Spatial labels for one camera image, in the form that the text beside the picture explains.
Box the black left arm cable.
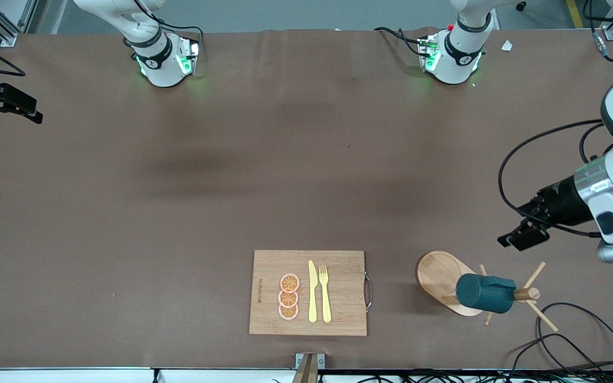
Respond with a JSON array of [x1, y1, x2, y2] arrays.
[[498, 120, 613, 238]]

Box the teal cup with yellow inside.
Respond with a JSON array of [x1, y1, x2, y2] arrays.
[[455, 273, 517, 314]]

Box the aluminium extrusion post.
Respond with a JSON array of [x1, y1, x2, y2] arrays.
[[292, 352, 326, 383]]

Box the yellow plastic fork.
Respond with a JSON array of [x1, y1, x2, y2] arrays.
[[319, 265, 333, 324]]

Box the looped black cable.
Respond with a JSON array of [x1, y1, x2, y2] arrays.
[[509, 302, 613, 383]]

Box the yellow plastic knife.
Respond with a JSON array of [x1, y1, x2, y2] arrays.
[[308, 260, 319, 323]]

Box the bamboo cutting board, metal handle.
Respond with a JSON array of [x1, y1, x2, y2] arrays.
[[248, 249, 374, 337]]

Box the black base power cable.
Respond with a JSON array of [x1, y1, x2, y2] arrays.
[[374, 26, 428, 57]]

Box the wooden cup rack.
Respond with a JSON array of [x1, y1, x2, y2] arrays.
[[417, 251, 559, 332]]

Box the thin black cable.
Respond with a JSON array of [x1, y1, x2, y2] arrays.
[[135, 0, 204, 46]]

